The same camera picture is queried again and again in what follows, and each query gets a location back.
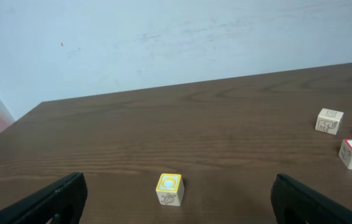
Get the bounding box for green letter R block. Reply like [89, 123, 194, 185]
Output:
[315, 108, 344, 135]

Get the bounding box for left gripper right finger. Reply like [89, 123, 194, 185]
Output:
[270, 174, 352, 224]

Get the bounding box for yellow wooden block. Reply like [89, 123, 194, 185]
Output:
[156, 173, 185, 207]

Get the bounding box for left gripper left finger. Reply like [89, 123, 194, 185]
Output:
[0, 172, 88, 224]

